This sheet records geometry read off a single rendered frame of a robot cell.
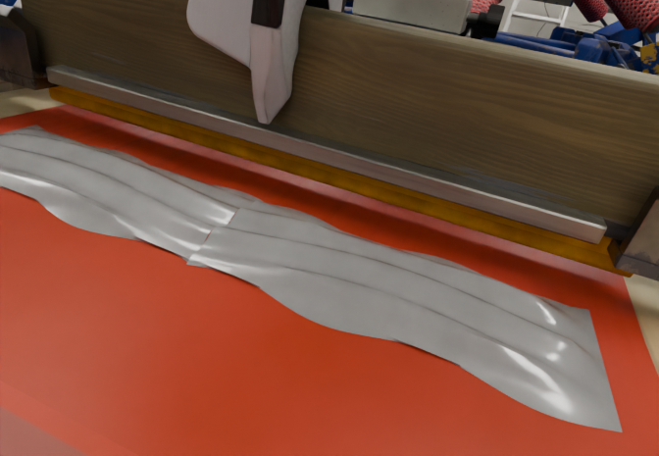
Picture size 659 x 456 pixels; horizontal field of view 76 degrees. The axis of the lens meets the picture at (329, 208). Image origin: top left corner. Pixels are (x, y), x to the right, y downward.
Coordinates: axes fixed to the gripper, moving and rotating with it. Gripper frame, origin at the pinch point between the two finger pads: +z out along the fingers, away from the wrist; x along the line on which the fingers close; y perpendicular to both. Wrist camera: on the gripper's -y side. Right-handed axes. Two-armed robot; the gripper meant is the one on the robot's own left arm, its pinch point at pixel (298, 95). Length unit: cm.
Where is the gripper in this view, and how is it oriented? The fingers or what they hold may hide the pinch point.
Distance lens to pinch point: 26.1
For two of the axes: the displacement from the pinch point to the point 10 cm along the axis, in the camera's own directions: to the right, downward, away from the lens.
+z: -1.5, 8.6, 4.8
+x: -3.5, 4.1, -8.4
